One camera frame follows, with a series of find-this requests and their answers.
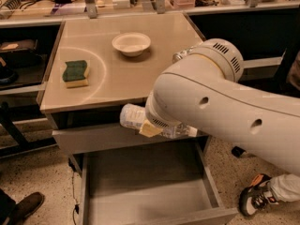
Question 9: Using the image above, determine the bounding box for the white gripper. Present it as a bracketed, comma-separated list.
[139, 92, 181, 138]

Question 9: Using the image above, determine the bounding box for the clear plastic water bottle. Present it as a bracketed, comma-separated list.
[120, 104, 198, 139]

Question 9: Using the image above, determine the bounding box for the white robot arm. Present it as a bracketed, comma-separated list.
[145, 38, 300, 175]

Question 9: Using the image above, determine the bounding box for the closed top drawer front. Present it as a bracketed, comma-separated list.
[52, 122, 210, 156]

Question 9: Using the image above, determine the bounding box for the open middle drawer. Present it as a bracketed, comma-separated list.
[78, 137, 237, 225]

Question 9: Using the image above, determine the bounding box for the grey drawer cabinet with counter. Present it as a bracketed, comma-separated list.
[36, 11, 239, 225]

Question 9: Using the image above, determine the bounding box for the crushed green soda can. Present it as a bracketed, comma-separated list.
[172, 48, 192, 63]

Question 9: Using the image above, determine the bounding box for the white paper bowl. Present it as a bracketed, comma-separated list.
[112, 32, 151, 57]

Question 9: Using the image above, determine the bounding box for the green and yellow sponge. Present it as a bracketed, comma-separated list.
[62, 60, 90, 88]

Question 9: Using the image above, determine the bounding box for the black office chair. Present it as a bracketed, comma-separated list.
[232, 146, 247, 158]

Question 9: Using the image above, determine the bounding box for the black table leg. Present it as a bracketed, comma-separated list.
[0, 102, 55, 158]

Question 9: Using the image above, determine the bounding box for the orange and grey sneaker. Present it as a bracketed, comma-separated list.
[238, 173, 278, 217]

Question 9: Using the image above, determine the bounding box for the brown shoe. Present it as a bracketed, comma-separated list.
[7, 192, 45, 225]

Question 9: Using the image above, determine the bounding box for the black cable on floor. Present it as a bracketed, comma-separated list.
[70, 169, 81, 225]

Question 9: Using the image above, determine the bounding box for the grey metal desk post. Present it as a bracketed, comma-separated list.
[84, 0, 98, 19]

